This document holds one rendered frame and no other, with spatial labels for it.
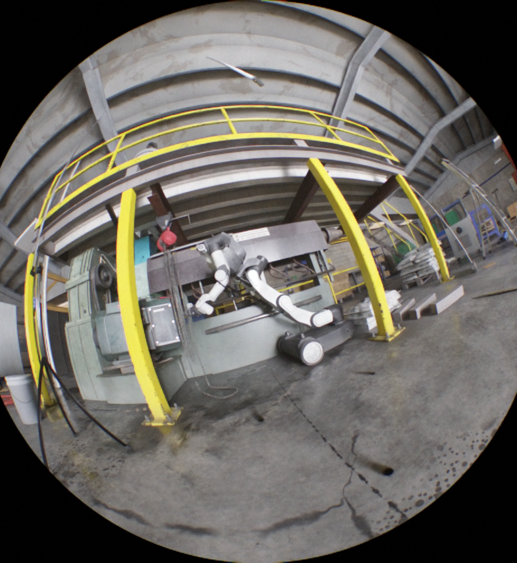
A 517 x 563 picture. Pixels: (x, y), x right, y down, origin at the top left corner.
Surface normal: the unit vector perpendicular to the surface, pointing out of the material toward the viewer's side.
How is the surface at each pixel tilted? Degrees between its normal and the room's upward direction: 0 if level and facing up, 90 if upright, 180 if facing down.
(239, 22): 171
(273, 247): 90
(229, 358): 90
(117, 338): 90
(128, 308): 90
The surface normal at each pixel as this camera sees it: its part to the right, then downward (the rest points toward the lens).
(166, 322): 0.44, -0.29
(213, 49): 0.30, 0.90
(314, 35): 0.26, 0.96
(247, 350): 0.13, -0.22
